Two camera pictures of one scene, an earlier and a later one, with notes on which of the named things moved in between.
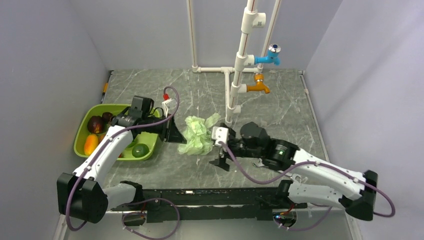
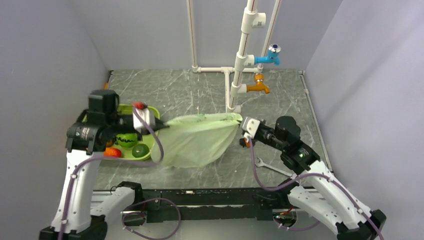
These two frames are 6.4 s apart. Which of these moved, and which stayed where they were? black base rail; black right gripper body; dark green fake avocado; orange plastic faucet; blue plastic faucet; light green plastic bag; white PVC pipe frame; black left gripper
Moved: black left gripper; black right gripper body; light green plastic bag
Stayed: blue plastic faucet; black base rail; dark green fake avocado; white PVC pipe frame; orange plastic faucet
